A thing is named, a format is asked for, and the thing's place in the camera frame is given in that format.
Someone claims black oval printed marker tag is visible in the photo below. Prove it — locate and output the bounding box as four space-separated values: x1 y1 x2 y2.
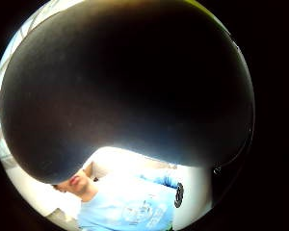
173 182 185 209

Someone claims the person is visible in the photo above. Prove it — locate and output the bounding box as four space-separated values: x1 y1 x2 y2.
52 146 185 231

